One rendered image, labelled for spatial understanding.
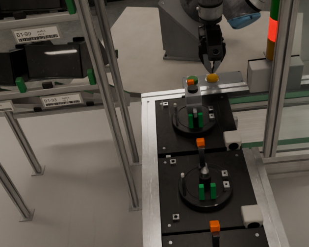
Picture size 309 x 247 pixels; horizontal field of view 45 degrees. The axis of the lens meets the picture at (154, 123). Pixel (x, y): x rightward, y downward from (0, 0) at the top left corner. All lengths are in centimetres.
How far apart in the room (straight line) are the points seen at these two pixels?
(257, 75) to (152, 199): 41
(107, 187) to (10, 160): 38
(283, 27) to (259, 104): 50
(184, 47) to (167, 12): 16
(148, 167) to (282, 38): 50
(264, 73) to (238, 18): 60
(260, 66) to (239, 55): 73
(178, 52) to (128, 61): 23
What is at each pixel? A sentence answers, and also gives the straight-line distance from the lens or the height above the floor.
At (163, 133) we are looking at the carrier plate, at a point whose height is 97.
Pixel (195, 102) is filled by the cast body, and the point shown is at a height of 107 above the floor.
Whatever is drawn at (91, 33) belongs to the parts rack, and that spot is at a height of 143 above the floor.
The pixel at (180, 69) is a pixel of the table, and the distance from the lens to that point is 157.
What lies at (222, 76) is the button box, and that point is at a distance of 135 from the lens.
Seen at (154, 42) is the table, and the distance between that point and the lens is 177.
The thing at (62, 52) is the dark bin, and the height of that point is 136.
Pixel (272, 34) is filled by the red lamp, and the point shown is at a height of 133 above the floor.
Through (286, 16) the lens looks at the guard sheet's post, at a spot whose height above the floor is 138.
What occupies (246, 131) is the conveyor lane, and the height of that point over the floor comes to 92.
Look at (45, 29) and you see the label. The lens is 73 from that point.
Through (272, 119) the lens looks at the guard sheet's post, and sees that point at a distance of 98.
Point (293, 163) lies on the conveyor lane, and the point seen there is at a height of 92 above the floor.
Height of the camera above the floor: 177
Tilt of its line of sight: 43 degrees down
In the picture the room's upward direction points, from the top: 9 degrees counter-clockwise
